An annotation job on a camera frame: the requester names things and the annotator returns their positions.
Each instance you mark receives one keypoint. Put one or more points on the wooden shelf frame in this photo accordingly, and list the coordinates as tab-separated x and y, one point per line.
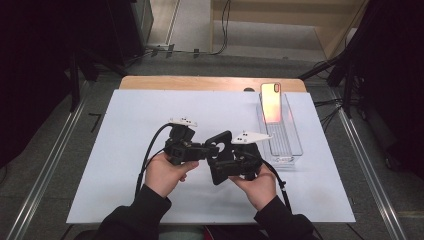
333	36

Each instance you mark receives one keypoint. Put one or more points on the person's right hand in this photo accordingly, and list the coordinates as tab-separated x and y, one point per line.
260	191

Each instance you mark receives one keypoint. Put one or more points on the person's left hand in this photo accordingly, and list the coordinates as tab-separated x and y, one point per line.
163	176

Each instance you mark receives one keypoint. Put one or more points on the black metal stand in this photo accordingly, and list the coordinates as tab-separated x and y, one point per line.
75	83
348	93

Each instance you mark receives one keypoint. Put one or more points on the white board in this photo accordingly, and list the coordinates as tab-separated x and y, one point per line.
133	110

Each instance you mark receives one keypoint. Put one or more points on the clear plastic bin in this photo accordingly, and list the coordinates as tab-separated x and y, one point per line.
285	140

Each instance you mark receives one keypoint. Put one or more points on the metal floor rail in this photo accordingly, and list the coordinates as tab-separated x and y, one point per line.
365	166
50	166

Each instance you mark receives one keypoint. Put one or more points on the iridescent phone case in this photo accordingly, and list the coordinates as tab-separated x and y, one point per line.
270	106

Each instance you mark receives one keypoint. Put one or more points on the black cabinet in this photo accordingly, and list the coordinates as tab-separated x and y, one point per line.
126	26

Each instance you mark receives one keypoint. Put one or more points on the wooden table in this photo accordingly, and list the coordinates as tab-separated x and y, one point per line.
200	83

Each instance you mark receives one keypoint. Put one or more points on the black phone case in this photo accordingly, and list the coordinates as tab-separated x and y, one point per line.
226	136

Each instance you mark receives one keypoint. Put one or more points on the dark curtain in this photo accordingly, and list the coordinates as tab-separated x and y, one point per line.
393	66
33	66

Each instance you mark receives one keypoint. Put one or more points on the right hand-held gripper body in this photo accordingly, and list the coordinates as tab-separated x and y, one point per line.
248	160

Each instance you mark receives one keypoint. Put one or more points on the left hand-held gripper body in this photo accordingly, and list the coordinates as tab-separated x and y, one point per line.
181	150

